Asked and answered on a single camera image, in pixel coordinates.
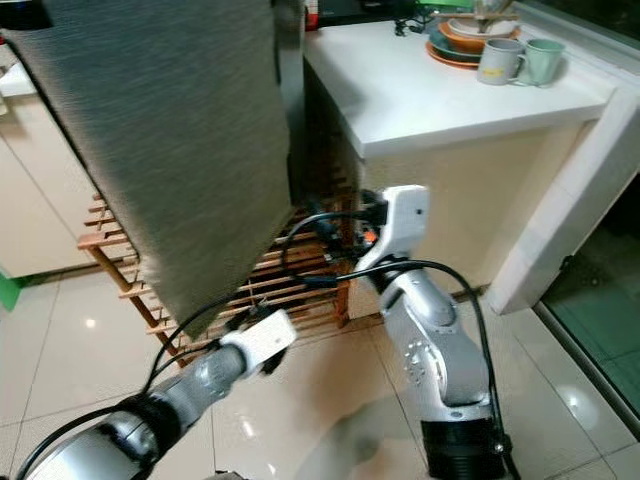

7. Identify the orange plate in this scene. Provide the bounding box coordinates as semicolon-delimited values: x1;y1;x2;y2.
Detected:
425;40;486;69

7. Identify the wooden slatted rack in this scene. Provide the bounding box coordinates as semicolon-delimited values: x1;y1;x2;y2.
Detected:
75;190;351;366

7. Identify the orange bowl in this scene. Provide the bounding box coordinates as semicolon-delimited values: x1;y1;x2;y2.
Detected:
440;18;521;53

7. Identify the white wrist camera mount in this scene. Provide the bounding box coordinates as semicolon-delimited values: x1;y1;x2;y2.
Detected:
355;184;429;273
222;308;299;376

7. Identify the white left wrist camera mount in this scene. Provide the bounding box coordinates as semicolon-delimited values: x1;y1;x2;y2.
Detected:
222;308;299;376

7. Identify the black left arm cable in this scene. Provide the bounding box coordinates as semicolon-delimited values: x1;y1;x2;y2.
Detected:
15;296;286;480

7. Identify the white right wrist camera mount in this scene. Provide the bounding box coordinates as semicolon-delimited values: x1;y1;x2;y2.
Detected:
355;184;429;273

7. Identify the white counter kitchen unit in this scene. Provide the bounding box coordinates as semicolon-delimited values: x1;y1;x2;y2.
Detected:
300;20;640;316

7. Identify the cream base cabinet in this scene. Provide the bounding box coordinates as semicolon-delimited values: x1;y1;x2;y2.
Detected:
0;95;106;279

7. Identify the black door threshold rail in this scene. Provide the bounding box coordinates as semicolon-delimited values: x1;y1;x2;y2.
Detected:
532;295;640;441

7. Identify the black cable on counter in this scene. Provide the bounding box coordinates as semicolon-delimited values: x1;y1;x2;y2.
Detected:
390;0;436;36

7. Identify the grey mug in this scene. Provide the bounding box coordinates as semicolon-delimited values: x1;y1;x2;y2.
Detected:
477;38;529;86

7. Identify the green flat board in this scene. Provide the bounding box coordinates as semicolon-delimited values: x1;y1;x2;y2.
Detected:
0;272;26;311

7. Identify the pale green mug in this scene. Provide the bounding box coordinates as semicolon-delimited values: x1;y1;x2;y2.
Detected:
515;38;568;88

